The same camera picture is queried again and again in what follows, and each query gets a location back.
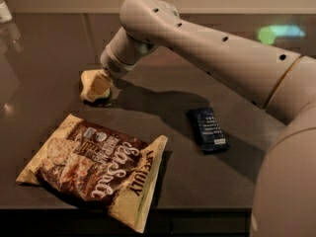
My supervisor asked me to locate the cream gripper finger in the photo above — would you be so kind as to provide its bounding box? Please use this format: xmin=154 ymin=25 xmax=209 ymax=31
xmin=90 ymin=71 xmax=113 ymax=93

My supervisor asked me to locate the pale yellow sponge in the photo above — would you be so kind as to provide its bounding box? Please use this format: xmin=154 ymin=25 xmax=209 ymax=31
xmin=80 ymin=69 xmax=113 ymax=103

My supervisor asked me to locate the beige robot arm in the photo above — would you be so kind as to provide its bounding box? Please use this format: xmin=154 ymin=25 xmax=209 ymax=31
xmin=100 ymin=0 xmax=316 ymax=237

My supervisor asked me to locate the dark blue rxbar wrapper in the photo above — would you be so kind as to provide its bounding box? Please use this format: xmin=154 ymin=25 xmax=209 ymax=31
xmin=187 ymin=108 xmax=229 ymax=154

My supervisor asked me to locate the brown sea salt chips bag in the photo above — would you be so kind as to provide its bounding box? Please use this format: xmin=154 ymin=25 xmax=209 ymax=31
xmin=16 ymin=115 xmax=168 ymax=233

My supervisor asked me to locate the white container at corner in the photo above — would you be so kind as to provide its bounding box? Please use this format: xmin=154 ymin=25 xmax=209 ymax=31
xmin=0 ymin=0 xmax=13 ymax=24

